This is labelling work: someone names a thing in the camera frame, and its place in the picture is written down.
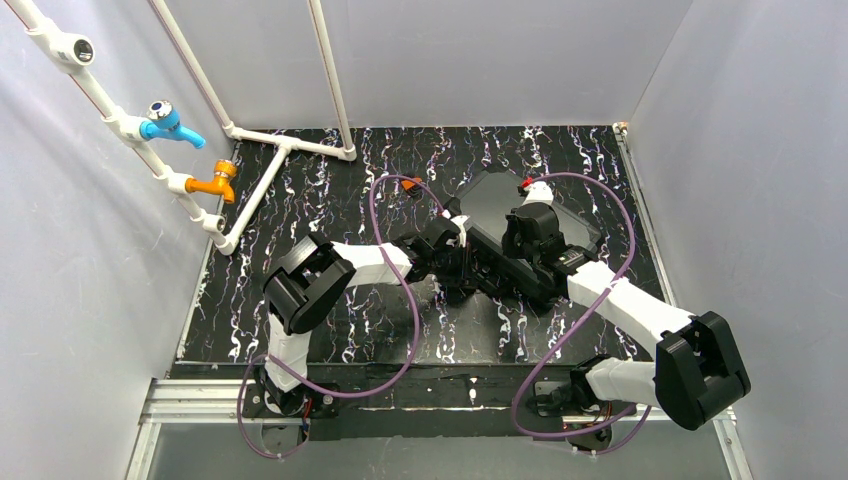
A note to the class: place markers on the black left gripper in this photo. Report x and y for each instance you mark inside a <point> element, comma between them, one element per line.
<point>457,266</point>

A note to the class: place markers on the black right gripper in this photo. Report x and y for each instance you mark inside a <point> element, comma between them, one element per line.
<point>506,281</point>

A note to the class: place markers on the black foam-lined poker case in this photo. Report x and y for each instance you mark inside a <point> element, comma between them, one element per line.
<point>486,200</point>

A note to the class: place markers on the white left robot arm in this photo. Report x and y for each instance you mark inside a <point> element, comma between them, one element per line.
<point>305,286</point>

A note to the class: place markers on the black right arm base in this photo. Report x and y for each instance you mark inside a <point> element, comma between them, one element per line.
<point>570,411</point>

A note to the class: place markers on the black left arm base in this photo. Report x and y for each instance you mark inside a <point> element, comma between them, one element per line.
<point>258,397</point>

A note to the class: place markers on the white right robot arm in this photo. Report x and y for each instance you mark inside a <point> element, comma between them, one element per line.
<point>695,371</point>

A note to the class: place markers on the small orange black clip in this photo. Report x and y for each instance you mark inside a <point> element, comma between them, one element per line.
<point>412,186</point>

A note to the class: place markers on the orange plastic faucet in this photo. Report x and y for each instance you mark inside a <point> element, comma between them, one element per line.
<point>223,173</point>

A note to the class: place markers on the blue plastic faucet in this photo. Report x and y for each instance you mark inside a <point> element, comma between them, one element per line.
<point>164,122</point>

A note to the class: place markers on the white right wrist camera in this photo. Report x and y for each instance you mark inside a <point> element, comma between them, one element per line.
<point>536,191</point>

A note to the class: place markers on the aluminium front rail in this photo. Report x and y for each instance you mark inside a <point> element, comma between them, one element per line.
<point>214,401</point>

